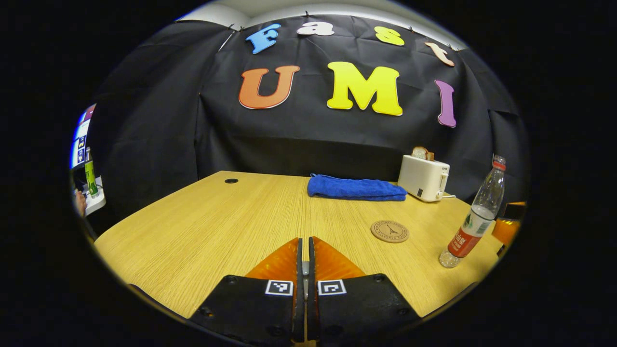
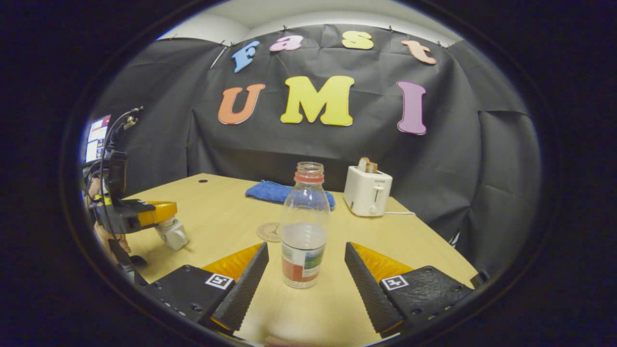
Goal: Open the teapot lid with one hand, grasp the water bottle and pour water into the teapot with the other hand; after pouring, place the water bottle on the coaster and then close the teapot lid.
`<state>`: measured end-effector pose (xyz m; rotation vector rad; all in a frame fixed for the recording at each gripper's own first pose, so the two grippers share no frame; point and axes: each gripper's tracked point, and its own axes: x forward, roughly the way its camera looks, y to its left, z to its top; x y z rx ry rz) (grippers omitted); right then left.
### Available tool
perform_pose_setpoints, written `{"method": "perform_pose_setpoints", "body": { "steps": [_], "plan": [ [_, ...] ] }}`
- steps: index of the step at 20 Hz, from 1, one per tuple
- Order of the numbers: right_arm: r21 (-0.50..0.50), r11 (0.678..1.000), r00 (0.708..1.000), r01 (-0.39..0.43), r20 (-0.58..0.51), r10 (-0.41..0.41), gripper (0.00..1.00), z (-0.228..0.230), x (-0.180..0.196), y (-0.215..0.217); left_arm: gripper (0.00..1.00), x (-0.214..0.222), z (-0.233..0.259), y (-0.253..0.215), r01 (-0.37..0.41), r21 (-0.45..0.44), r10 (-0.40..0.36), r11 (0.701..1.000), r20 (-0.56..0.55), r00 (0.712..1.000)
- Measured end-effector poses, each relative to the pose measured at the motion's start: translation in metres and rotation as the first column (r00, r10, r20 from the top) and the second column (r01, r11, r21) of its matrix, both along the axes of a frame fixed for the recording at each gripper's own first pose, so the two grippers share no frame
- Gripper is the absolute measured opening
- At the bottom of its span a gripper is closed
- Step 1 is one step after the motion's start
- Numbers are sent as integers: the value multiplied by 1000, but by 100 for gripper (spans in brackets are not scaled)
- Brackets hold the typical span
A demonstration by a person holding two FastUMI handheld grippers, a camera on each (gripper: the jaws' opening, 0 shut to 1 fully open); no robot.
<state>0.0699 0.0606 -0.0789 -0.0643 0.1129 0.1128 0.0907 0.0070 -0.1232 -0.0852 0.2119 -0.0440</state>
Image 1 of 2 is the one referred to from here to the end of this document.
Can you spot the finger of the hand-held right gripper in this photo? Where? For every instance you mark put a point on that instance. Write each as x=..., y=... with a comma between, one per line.
x=506, y=231

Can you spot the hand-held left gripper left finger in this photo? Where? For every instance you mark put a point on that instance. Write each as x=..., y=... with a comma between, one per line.
x=299, y=313

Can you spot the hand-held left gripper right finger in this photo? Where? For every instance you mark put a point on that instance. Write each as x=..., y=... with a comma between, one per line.
x=312, y=313

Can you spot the clear plastic water bottle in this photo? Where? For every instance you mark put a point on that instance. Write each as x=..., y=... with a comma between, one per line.
x=475, y=221

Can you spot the round brown coaster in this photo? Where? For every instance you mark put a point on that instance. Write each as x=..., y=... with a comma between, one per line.
x=389, y=231

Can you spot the green drink bottle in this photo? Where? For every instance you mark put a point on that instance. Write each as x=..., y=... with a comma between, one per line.
x=90, y=176

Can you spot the white toaster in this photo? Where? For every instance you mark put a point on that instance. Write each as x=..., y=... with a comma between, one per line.
x=422, y=178

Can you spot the bread slice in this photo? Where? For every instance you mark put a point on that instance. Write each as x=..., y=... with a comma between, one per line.
x=422, y=153

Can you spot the blue towel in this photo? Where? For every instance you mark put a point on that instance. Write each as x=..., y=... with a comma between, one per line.
x=356, y=188

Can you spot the black backdrop cloth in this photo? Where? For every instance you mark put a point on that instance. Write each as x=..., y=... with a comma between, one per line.
x=159, y=144

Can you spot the white side desk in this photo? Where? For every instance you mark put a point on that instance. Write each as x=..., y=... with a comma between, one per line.
x=96, y=200

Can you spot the computer monitor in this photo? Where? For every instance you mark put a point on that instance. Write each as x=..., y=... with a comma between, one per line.
x=81, y=140

